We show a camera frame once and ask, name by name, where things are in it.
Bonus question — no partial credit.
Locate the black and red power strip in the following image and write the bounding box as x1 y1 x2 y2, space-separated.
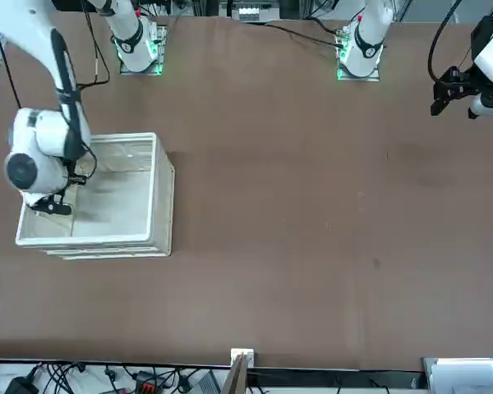
131 370 166 394

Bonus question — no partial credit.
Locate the black power adapter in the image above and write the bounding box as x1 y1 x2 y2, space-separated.
4 373 39 394

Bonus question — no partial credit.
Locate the aluminium profile post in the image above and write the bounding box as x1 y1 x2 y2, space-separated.
220 353 248 394

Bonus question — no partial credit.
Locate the white post bracket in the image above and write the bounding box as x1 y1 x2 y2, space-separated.
229 347 256 367

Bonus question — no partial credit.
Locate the tangle of black cables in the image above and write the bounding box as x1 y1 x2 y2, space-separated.
35 360 231 394

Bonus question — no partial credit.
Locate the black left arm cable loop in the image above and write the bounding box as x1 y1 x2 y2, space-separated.
428 0 466 83

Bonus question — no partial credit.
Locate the white folding storage box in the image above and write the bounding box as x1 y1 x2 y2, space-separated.
15 131 176 262

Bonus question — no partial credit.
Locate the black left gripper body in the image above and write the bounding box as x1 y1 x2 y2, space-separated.
445 66 480 99

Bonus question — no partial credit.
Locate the black cable with white tag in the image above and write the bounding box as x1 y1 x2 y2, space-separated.
76 0 111 88

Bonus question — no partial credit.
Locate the black cable along right arm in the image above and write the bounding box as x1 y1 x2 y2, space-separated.
50 28 98 186

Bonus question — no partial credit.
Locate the thin black cable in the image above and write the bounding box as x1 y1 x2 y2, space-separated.
0 23 22 111

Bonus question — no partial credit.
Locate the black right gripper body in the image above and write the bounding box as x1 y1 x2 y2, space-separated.
30 195 73 217

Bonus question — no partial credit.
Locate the grey power brick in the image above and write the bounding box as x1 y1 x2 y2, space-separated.
187 370 222 394

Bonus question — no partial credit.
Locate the black cable from left base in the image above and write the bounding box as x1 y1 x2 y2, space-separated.
265 21 343 48

